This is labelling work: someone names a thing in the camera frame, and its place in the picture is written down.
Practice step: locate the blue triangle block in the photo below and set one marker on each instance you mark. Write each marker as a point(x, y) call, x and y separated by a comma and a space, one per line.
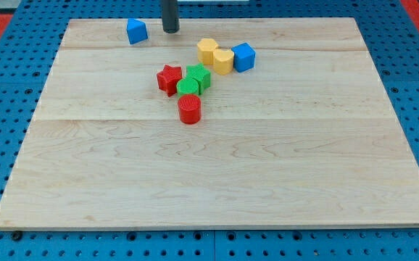
point(136, 31)

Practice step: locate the red cylinder block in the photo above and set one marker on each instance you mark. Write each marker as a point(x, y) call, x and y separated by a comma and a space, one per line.
point(189, 108)

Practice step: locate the green cylinder block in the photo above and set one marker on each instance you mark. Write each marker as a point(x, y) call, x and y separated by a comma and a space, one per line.
point(187, 86)

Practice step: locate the green star block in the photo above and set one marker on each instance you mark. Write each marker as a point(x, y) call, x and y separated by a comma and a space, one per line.
point(199, 73)

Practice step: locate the red star block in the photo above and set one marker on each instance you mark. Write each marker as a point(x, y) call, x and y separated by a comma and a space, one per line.
point(168, 78)

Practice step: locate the yellow heart block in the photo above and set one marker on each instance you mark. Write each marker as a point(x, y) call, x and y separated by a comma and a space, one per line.
point(223, 61)

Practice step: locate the yellow hexagon block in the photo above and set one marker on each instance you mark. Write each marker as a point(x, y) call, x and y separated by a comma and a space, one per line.
point(205, 49)

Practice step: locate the blue cube block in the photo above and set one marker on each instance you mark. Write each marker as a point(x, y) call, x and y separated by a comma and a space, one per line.
point(244, 57)

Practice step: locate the wooden board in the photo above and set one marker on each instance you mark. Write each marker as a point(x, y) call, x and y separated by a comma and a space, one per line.
point(306, 139)

